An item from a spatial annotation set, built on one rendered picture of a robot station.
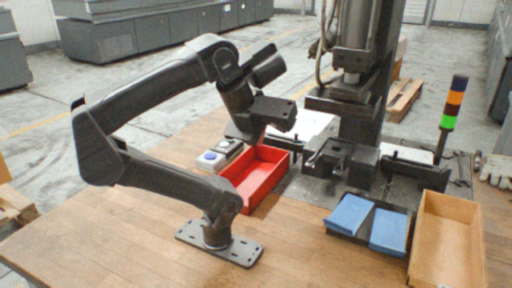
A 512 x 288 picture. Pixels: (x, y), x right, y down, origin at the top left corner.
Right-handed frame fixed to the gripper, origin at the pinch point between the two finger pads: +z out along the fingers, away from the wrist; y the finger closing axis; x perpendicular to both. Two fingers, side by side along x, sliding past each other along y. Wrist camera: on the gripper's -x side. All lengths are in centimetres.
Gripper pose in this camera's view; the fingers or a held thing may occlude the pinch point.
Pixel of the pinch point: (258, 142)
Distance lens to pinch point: 74.9
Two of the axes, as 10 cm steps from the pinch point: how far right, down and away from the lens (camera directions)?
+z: 2.5, 5.5, 8.0
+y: 3.8, -8.1, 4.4
